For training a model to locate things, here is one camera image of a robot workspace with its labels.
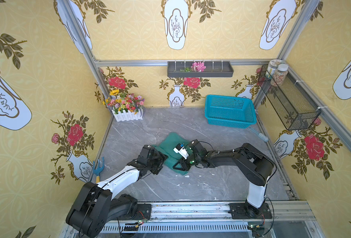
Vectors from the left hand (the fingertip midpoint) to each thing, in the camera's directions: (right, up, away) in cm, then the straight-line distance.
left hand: (162, 158), depth 89 cm
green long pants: (+3, +9, +12) cm, 15 cm away
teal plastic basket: (+51, +30, +30) cm, 66 cm away
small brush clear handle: (+67, +13, +15) cm, 69 cm away
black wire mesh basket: (+75, +33, -4) cm, 82 cm away
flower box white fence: (-25, +32, +12) cm, 43 cm away
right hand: (+9, -2, 0) cm, 9 cm away
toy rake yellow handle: (-39, -7, +1) cm, 40 cm away
